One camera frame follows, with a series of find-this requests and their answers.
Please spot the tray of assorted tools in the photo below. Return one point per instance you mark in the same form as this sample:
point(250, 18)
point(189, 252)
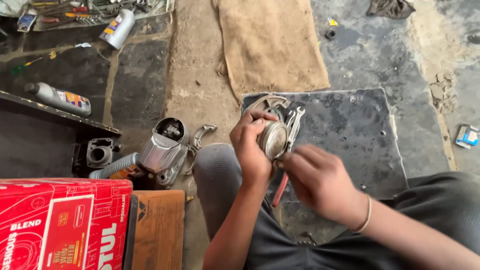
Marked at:
point(93, 13)

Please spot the person's right hand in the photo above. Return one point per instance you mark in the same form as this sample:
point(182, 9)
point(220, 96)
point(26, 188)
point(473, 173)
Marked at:
point(322, 180)

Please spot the dark rag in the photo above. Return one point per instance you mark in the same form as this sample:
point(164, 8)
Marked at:
point(390, 8)

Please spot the metal engine piston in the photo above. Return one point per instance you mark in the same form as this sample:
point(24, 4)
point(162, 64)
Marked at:
point(273, 139)

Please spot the person's right fingers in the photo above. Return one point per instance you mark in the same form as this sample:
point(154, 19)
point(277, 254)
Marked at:
point(300, 159)

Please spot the silver open-end wrench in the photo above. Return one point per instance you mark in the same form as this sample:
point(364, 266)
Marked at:
point(296, 122)

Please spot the round metal brake plate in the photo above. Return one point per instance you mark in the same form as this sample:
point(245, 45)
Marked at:
point(268, 103)

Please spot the brown cardboard box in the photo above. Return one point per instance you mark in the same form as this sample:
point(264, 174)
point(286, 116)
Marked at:
point(155, 230)

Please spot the person's grey trousers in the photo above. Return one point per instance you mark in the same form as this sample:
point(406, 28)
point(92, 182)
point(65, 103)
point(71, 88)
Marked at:
point(337, 225)

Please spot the person's left hand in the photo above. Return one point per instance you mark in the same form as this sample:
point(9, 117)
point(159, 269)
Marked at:
point(249, 150)

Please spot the white oil bottle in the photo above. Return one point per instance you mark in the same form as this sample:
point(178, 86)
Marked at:
point(118, 28)

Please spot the dark metal floor sheet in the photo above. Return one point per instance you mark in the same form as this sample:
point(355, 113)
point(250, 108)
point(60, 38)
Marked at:
point(356, 142)

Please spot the small blue white box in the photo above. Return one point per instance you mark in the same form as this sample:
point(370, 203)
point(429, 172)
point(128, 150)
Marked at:
point(27, 21)

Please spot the red cardboard box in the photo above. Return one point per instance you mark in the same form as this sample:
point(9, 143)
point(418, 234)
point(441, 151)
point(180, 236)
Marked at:
point(63, 225)

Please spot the yellow wrapper scrap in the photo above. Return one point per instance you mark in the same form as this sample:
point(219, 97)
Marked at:
point(332, 21)

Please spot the brown burlap sack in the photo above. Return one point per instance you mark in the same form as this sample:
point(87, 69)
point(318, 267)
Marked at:
point(270, 41)

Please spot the dark engine cylinder block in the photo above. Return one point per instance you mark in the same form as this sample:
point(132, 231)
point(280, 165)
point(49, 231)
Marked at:
point(98, 153)

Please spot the curved metal brake shoe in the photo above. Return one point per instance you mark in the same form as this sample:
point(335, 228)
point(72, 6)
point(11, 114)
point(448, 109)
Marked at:
point(202, 135)

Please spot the silver engine cover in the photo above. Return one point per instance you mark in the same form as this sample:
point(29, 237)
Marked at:
point(165, 150)

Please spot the blue and white packet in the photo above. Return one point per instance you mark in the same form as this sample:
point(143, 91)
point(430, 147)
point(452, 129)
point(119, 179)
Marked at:
point(468, 135)

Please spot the grey oil bottle orange label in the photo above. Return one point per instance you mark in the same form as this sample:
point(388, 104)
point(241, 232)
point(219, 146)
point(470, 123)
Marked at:
point(60, 99)

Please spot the black low table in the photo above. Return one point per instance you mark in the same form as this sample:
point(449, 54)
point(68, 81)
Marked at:
point(41, 138)

